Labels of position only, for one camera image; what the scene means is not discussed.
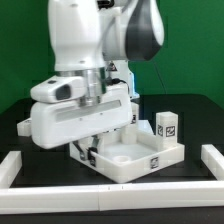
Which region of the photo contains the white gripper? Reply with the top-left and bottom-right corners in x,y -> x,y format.
30,76 -> 132,162

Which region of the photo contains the white square tabletop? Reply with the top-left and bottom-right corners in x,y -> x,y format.
70,125 -> 185,183

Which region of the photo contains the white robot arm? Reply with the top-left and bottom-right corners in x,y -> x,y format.
30,0 -> 164,149

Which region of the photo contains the white U-shaped obstacle fence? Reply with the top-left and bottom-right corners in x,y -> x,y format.
0,151 -> 224,214

